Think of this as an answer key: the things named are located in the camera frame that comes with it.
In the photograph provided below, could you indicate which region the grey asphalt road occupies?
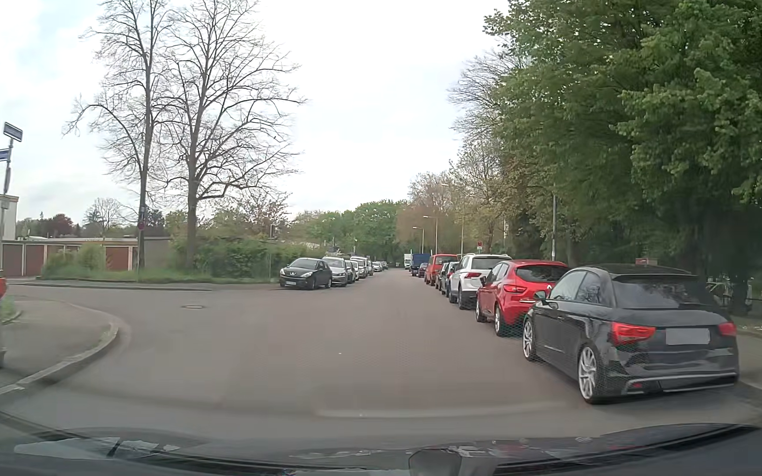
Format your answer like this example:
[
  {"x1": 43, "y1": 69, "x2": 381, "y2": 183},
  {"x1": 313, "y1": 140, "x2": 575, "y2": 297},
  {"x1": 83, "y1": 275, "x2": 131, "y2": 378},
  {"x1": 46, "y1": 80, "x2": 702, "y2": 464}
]
[{"x1": 0, "y1": 267, "x2": 762, "y2": 443}]

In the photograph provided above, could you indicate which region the street name sign post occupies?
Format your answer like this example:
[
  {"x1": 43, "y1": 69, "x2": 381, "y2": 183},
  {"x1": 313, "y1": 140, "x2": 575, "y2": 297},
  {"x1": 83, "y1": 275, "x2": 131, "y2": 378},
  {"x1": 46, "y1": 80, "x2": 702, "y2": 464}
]
[{"x1": 0, "y1": 122, "x2": 24, "y2": 277}]

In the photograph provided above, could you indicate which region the car's own bonnet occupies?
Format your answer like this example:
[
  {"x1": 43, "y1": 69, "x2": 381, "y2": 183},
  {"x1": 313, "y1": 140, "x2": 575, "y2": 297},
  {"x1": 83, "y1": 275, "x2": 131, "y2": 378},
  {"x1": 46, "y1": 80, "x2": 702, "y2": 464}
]
[{"x1": 0, "y1": 405, "x2": 762, "y2": 476}]

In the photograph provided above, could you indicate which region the red hatchback car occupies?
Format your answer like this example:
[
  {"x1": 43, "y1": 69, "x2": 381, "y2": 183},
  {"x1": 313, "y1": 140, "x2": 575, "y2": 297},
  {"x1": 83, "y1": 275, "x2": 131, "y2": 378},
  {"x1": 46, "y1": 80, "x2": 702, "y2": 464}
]
[{"x1": 475, "y1": 259, "x2": 570, "y2": 338}]

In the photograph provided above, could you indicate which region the round road sign on post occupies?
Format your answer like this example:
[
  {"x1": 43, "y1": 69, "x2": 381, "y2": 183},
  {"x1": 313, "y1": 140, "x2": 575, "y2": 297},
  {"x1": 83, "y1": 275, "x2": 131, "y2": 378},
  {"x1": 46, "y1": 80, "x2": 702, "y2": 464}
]
[{"x1": 137, "y1": 204, "x2": 149, "y2": 283}]

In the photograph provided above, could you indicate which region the green hedge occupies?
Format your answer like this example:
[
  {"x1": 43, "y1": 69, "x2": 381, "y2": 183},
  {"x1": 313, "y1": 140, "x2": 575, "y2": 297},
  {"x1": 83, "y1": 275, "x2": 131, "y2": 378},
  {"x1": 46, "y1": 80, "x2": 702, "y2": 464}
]
[{"x1": 172, "y1": 237, "x2": 322, "y2": 280}]

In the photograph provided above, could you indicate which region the grey paved pavement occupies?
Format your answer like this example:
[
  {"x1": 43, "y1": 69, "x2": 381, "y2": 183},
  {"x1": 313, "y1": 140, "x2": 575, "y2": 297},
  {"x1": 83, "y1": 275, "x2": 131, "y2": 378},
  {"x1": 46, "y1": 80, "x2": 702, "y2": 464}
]
[{"x1": 0, "y1": 298, "x2": 120, "y2": 398}]

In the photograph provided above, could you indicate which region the dark metal fence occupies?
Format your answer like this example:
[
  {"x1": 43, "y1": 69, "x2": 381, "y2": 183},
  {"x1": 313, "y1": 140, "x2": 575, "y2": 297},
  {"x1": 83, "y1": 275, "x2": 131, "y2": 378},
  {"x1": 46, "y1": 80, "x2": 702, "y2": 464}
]
[{"x1": 705, "y1": 281, "x2": 762, "y2": 325}]

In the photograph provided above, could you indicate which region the row of leafy trees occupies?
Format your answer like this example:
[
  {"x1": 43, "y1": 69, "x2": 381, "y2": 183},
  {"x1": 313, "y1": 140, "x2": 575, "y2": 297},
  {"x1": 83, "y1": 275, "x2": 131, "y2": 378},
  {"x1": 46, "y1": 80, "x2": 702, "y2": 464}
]
[{"x1": 448, "y1": 0, "x2": 762, "y2": 318}]

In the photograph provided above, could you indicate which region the row of parked cars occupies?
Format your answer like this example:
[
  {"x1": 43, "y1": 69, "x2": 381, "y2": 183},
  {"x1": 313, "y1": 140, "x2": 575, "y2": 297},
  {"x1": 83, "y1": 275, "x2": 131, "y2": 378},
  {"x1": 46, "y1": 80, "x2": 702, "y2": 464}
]
[
  {"x1": 403, "y1": 253, "x2": 461, "y2": 298},
  {"x1": 279, "y1": 255, "x2": 390, "y2": 291}
]

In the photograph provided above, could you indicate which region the grass verge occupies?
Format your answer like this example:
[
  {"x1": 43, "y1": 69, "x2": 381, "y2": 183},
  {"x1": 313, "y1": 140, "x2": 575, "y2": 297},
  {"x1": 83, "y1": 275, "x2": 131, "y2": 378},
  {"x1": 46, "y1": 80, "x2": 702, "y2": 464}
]
[{"x1": 40, "y1": 264, "x2": 276, "y2": 286}]

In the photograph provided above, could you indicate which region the wood of green trees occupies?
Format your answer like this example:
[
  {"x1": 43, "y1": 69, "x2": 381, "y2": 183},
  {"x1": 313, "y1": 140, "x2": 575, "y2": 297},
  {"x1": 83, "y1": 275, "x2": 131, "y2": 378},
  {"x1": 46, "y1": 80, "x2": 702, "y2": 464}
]
[{"x1": 288, "y1": 200, "x2": 408, "y2": 262}]

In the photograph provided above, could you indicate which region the white suv car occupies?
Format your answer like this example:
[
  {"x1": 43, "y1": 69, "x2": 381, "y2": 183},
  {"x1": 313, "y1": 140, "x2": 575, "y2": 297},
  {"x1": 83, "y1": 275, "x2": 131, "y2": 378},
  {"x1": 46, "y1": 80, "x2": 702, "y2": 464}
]
[{"x1": 448, "y1": 253, "x2": 513, "y2": 311}]

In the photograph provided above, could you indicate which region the black hatchback car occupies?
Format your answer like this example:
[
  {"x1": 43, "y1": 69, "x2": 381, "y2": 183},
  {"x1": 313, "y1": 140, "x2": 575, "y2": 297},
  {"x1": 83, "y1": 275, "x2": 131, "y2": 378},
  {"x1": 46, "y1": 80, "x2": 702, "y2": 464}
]
[{"x1": 522, "y1": 263, "x2": 741, "y2": 405}]

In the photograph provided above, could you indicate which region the tall bare tree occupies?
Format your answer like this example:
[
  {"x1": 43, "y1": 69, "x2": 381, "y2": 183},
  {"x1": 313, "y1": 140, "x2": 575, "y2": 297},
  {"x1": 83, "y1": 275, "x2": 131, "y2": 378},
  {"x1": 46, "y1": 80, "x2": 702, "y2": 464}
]
[
  {"x1": 149, "y1": 0, "x2": 307, "y2": 271},
  {"x1": 63, "y1": 0, "x2": 183, "y2": 272}
]

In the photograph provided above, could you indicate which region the row of garages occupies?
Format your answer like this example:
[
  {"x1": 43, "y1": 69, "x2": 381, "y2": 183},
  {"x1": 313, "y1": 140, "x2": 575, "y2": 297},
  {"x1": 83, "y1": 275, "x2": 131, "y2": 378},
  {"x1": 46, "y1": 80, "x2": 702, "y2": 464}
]
[{"x1": 0, "y1": 237, "x2": 173, "y2": 278}]

